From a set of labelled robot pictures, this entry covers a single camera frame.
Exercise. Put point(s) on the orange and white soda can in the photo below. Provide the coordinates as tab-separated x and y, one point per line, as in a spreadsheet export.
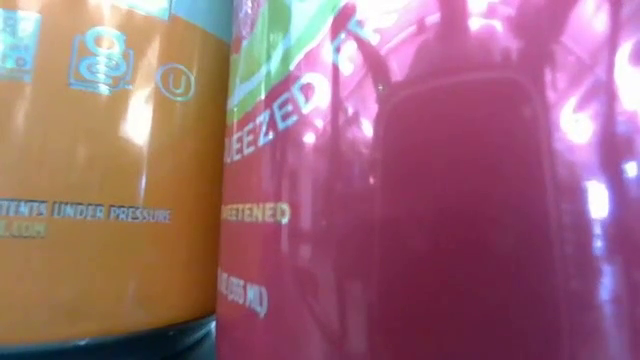
100	165

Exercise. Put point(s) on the red and white raspberry can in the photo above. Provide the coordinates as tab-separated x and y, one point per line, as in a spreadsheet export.
425	210

